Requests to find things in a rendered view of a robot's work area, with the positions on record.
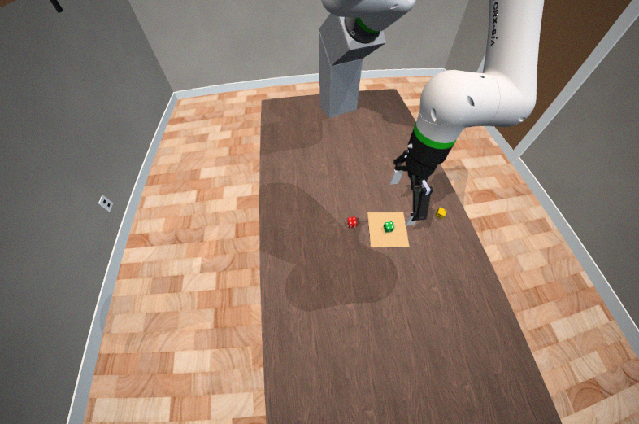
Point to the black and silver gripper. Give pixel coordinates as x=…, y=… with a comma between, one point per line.
x=418, y=173

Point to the tan flat mat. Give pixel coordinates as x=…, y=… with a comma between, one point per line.
x=378, y=236

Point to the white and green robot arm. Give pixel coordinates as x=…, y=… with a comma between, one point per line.
x=503, y=95

